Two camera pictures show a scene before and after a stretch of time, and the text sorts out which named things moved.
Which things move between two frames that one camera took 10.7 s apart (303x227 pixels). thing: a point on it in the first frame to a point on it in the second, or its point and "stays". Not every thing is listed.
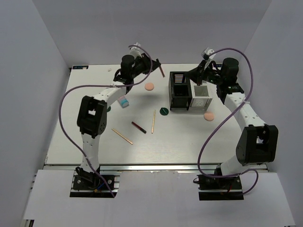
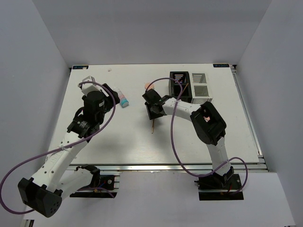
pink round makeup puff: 149,86 stays
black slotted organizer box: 180,90 stays
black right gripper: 197,74 to 151,115
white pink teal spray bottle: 123,101 stays
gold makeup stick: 129,141 to 185,87
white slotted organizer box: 200,100 stays
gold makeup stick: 152,127 stays
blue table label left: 80,67 stays
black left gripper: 146,61 to 110,99
